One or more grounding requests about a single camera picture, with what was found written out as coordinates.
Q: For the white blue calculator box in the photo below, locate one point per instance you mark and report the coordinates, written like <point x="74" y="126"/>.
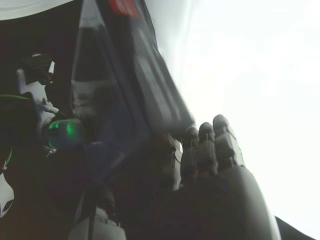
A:
<point x="140" y="82"/>

